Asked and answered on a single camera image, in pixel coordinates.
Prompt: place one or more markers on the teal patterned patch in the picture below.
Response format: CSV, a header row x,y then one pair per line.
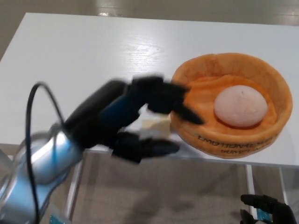
x,y
265,215
57,219

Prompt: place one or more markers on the white table leg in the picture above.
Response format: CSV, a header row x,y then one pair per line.
x,y
282,184
249,182
73,186

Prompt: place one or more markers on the pink round plush toy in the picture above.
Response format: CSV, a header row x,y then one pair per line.
x,y
240,107

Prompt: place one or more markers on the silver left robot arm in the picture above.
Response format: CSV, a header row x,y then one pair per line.
x,y
44,158

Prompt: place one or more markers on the orange plush round plate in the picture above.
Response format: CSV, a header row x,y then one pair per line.
x,y
268,77

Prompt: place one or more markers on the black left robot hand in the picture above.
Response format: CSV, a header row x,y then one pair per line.
x,y
130,102

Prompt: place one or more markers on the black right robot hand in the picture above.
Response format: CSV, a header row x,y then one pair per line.
x,y
278,210

